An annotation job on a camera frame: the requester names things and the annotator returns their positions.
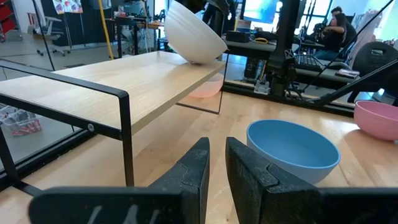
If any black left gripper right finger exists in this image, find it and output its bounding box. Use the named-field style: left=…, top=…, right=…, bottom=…
left=225, top=136, right=398, bottom=224

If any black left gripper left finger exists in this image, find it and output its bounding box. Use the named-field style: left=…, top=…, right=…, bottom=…
left=29, top=137, right=211, bottom=224

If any blue opaque bowl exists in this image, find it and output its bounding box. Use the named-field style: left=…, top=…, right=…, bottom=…
left=246, top=119, right=341, bottom=185

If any translucent orange bowl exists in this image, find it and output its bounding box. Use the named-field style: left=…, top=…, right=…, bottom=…
left=188, top=72, right=225, bottom=99

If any pink opaque bowl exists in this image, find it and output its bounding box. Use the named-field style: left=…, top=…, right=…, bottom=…
left=353, top=100, right=398, bottom=142

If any black computer tower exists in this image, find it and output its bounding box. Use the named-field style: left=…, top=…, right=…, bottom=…
left=243, top=57, right=266, bottom=80

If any black keyboard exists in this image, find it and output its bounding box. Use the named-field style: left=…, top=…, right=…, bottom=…
left=294, top=54, right=325, bottom=72

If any pink flat item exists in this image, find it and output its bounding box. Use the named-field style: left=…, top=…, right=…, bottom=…
left=335, top=68, right=361, bottom=79

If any grey desk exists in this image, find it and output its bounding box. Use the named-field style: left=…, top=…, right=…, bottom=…
left=223, top=38, right=362, bottom=85

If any black chair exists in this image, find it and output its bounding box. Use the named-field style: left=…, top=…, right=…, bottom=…
left=347, top=40, right=398, bottom=104

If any black box on desk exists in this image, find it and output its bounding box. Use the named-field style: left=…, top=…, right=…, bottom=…
left=225, top=30, right=251, bottom=44

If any person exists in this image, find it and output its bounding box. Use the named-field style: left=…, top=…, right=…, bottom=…
left=330, top=6, right=358, bottom=48
left=313, top=12, right=348, bottom=61

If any clear plastic box with items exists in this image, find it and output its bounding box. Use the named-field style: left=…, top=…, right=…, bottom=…
left=0, top=105, right=43, bottom=137

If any black workbench with equipment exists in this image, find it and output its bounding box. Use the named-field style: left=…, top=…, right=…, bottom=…
left=104, top=0, right=165, bottom=59

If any white office chair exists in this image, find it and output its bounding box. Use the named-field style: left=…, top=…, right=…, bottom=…
left=27, top=12, right=72, bottom=58

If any colourful poster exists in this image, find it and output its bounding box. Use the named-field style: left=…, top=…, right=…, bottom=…
left=52, top=0, right=84, bottom=15

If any red storage rack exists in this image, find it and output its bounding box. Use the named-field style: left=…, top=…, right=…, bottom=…
left=0, top=0, right=17, bottom=42

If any black metal table frame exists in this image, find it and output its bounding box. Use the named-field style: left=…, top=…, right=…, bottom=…
left=0, top=0, right=398, bottom=191

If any wooden shelf with black frame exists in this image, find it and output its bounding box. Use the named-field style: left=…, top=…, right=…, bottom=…
left=0, top=50, right=230, bottom=197

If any yellow hanging cable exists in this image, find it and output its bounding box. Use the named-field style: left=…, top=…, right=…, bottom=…
left=97, top=0, right=115, bottom=61

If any large wall monitor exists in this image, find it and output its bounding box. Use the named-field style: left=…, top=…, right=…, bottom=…
left=242, top=0, right=282, bottom=25

